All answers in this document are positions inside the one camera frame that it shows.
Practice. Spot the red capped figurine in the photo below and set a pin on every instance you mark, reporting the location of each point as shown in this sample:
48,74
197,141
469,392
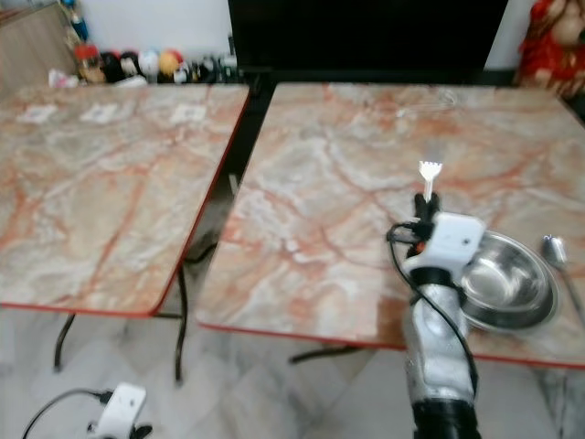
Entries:
88,62

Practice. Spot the blue figurine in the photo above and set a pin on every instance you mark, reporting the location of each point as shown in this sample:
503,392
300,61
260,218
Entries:
72,20

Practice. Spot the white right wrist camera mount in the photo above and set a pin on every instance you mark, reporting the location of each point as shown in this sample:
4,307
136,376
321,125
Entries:
452,238

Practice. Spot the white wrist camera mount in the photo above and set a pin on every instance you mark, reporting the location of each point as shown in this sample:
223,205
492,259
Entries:
123,409
452,238

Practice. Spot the white round figurine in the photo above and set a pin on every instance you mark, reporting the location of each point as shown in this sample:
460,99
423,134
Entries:
149,63

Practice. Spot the red dressed doll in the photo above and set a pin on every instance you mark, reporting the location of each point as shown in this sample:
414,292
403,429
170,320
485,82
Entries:
553,50

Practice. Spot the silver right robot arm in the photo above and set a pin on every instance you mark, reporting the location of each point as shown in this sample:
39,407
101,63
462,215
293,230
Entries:
437,352

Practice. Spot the dark small figurine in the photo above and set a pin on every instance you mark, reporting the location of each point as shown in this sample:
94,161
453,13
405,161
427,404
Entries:
212,69

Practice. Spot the stainless steel bowl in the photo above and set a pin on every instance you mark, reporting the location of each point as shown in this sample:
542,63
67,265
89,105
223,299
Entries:
512,283

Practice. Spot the black and white figurine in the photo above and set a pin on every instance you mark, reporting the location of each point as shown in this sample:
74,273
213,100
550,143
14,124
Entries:
130,65

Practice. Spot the black metal table foot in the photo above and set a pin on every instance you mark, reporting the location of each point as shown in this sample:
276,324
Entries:
329,351

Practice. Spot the light wooden cabinet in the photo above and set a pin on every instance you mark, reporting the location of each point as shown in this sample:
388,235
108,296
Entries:
37,46

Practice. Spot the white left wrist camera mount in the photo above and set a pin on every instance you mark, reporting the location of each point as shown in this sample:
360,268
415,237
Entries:
123,409

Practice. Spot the white table sticker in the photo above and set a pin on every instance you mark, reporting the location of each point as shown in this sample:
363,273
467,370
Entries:
104,112
39,113
190,113

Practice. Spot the silver metal spoon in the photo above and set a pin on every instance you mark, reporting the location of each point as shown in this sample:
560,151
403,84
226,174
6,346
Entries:
558,251

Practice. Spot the orange round figurine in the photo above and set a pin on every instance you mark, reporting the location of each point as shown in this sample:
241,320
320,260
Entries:
171,64

